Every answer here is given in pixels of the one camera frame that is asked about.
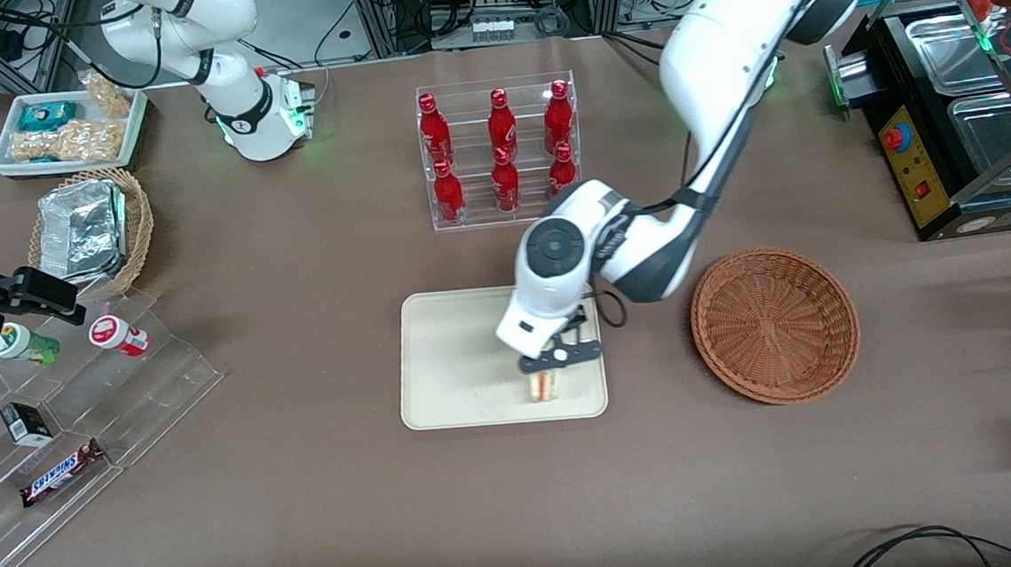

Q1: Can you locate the cream rectangular serving tray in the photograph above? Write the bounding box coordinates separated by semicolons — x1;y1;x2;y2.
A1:
392;279;611;432

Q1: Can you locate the white rectangular snack tray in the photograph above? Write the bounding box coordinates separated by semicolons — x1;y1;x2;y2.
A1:
0;84;153;180

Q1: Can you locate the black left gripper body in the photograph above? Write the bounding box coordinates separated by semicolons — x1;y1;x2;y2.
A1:
552;306;595;345

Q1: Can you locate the clear acrylic bottle rack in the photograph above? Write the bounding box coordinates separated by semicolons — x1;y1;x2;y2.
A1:
414;69;587;233

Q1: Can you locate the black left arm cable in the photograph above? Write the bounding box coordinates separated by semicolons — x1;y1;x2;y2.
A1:
577;78;794;332

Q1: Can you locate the light oval wicker basket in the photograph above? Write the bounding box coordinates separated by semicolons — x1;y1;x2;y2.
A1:
22;164;160;304

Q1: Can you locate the Snickers chocolate bar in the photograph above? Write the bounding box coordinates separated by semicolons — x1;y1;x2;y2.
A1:
17;438;110;508

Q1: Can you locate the green white-lidded snack can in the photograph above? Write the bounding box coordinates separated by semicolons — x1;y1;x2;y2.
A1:
0;319;63;369

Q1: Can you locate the triangular sandwich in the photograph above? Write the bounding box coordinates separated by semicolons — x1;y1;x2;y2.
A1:
525;370;568;404

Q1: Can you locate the clear acrylic tiered shelf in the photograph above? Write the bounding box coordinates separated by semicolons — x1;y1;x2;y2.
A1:
0;281;240;567

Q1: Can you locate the red white-lidded snack can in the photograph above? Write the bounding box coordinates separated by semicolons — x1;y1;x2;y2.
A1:
87;312;152;360

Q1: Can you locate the brown round wicker basket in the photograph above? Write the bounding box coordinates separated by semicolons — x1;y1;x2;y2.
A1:
686;241;866;412

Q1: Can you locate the aluminium equipment rack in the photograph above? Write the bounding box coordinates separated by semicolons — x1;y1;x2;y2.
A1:
344;0;632;59

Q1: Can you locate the clear puffed snack bag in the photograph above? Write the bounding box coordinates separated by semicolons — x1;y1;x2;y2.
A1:
84;69;134;121
10;117;126;168

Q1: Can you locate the red cola bottle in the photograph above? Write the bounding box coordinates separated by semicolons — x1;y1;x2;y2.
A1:
416;91;455;168
541;79;575;153
432;158;469;225
547;141;580;198
489;146;523;215
486;87;519;156

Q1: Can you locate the crumpled silver foil package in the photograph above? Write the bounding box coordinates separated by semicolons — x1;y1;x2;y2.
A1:
35;178;132;286

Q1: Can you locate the black loose cable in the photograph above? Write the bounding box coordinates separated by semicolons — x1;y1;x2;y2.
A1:
803;519;1011;567

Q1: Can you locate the teal snack packet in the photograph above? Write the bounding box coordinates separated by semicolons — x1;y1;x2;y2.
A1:
17;100;79;131

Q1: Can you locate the black food warmer appliance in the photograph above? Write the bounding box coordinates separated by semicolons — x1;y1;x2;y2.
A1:
820;0;1011;248

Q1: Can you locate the small black barcode box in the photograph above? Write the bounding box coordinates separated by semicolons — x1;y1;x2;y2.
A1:
0;400;55;449

